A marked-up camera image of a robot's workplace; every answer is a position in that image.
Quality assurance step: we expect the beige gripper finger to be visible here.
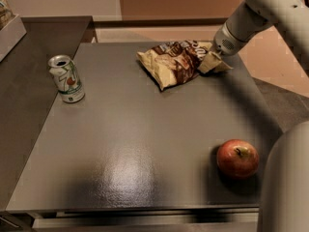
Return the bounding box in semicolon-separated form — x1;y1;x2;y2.
212;61;232;73
197;51;222;73

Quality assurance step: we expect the brown chip bag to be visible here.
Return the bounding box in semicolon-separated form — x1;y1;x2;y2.
136;40;218;91

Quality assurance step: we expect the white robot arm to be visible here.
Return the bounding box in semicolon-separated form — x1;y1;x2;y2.
210;0;309;232

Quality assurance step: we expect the red apple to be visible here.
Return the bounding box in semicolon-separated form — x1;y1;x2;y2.
216;139;260;180

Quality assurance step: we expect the white green soda can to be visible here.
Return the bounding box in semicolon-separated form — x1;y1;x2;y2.
48;55;85;103

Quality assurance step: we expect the white box with snacks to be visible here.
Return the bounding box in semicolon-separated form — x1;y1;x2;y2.
0;0;26;62

